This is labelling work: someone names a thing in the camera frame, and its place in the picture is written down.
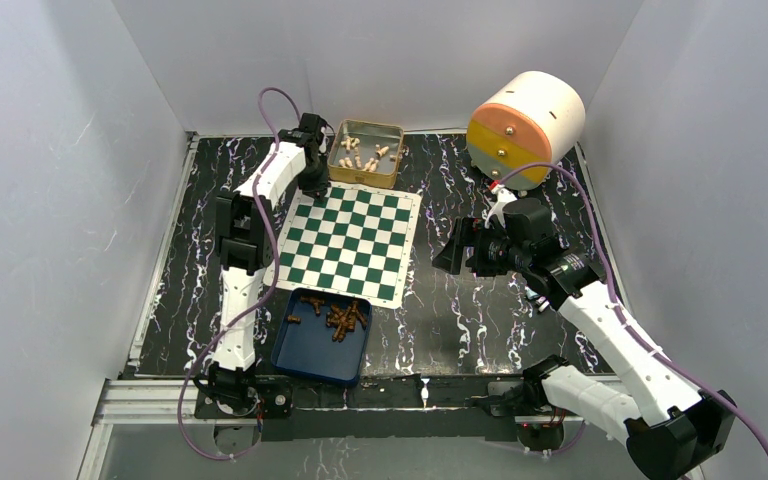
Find round mini drawer cabinet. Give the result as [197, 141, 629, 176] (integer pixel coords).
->
[466, 71, 586, 191]

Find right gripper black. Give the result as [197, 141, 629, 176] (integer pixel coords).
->
[431, 217, 530, 277]

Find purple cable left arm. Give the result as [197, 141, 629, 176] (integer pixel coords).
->
[177, 86, 302, 462]

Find pile of brown chess pieces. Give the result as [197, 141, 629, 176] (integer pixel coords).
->
[326, 300, 369, 342]

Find gold metal tin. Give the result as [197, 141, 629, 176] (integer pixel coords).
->
[328, 119, 405, 189]

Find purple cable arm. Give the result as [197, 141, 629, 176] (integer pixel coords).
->
[177, 86, 302, 462]
[496, 162, 768, 480]

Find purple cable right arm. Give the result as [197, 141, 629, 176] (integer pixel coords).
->
[496, 162, 768, 480]

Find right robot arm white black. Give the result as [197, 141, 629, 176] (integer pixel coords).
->
[432, 198, 734, 479]

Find aluminium rail frame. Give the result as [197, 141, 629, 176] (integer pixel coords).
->
[80, 134, 638, 479]

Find green white chess board mat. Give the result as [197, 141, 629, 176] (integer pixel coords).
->
[276, 182, 422, 309]

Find light wooden chess pieces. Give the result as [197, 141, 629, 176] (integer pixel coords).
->
[332, 136, 401, 174]

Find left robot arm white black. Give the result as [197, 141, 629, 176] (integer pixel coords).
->
[200, 113, 329, 416]

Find black base bar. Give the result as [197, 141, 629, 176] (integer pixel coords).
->
[195, 374, 580, 450]

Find blue plastic tray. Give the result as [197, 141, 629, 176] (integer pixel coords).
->
[271, 288, 372, 386]

